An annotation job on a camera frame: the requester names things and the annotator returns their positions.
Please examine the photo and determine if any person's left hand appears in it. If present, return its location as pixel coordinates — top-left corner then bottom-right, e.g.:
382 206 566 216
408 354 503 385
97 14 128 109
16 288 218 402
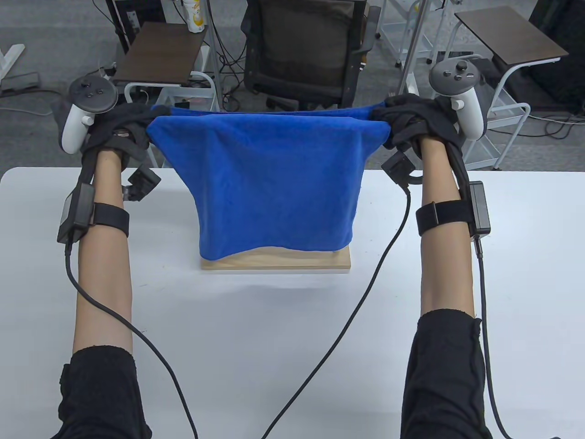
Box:
82 103 158 165

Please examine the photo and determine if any person's right hand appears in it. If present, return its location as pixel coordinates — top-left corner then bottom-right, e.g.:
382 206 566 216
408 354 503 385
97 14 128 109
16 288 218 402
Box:
371 94 467 151

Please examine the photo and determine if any blue square towel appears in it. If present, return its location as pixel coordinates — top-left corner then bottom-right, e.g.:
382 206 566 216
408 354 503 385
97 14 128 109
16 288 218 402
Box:
146 104 392 260

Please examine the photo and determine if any wooden desktop rack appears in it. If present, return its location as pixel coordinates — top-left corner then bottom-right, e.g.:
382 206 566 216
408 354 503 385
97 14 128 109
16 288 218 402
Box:
201 246 351 274

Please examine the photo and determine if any person's left forearm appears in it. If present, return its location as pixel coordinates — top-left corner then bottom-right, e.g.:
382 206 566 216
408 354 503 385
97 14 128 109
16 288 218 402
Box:
73 149 134 355

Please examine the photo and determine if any white desktop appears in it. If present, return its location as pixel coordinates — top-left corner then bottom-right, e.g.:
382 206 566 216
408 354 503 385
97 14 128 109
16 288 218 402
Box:
0 167 585 439

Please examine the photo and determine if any left hand controller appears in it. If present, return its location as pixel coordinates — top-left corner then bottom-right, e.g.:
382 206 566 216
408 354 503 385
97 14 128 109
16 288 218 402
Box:
62 77 118 155

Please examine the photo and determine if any hand controller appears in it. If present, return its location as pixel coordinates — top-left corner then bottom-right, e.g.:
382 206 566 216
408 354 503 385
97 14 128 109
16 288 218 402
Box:
62 77 118 155
429 59 485 141

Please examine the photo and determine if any right hand controller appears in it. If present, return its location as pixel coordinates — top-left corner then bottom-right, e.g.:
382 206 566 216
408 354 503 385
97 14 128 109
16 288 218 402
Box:
429 59 485 141

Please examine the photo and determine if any white desk leg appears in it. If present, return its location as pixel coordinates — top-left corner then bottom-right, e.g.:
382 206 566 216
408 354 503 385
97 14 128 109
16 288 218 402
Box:
388 0 434 99

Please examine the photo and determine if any white cart with wooden top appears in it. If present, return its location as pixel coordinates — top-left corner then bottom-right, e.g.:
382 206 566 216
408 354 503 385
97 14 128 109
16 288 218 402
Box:
114 22 224 169
423 5 569 171

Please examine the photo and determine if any black computer tower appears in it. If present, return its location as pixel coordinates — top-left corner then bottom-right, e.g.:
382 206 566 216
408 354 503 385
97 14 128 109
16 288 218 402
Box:
105 0 166 52

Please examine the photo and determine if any black right armband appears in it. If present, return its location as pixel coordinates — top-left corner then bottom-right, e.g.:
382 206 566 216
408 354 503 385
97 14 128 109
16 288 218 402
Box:
416 200 471 236

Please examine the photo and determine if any black armband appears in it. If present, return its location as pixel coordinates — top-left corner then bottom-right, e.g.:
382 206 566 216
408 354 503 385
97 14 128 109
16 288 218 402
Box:
416 200 471 236
91 203 130 236

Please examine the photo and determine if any black left armband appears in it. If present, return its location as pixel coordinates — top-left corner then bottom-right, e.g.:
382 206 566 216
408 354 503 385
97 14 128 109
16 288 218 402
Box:
91 203 130 236

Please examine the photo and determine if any black left sensor box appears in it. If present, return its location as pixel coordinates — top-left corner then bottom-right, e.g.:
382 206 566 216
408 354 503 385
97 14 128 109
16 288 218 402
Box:
57 183 95 244

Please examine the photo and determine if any black sensor box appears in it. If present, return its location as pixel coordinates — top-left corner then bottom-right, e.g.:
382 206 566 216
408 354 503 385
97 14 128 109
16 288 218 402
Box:
57 183 95 244
468 182 491 238

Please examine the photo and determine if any black right sensor box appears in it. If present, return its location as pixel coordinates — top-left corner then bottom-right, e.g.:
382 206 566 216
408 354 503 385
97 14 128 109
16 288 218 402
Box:
468 182 491 238

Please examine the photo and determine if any grey power strip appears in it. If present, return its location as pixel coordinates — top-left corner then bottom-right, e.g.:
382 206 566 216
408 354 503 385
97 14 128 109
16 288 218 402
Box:
0 72 41 96

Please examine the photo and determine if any white and yellow bottle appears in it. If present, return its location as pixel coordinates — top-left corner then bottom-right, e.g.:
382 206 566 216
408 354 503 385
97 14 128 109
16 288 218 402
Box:
183 0 205 33

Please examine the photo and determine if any black mesh office chair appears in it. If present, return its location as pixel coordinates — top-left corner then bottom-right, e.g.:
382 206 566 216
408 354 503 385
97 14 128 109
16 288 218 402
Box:
241 0 382 112

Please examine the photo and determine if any black cabinet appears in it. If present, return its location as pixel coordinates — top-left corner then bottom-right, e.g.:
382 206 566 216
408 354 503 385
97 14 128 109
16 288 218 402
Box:
528 0 585 112

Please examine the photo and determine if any black right sleeve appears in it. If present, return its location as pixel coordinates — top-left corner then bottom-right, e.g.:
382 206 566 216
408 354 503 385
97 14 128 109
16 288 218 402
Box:
401 309 493 439

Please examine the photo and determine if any black sleeve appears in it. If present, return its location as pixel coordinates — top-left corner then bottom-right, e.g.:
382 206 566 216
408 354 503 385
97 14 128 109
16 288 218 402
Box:
58 345 152 439
401 309 493 439

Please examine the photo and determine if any black left sleeve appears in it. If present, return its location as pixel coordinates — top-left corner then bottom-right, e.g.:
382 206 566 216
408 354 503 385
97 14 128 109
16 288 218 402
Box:
58 345 152 439

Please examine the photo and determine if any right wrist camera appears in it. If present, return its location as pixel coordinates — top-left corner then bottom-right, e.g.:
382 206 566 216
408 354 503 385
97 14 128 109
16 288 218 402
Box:
382 151 425 186

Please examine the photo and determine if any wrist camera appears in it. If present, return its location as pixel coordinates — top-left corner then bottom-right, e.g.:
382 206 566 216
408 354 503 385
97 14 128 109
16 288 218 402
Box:
122 167 161 202
382 151 425 186

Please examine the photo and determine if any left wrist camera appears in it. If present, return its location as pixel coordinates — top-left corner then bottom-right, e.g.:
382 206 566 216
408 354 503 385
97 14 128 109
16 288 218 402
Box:
122 167 161 202

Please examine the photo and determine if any white wire cart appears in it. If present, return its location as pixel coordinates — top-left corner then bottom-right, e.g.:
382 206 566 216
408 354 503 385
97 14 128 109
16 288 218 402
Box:
379 0 457 65

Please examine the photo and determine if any right sensor box cable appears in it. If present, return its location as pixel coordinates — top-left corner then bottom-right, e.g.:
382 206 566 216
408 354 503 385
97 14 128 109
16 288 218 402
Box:
473 237 510 439

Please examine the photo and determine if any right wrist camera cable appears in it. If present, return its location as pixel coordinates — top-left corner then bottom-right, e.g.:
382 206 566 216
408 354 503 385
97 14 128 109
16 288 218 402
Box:
263 183 412 439

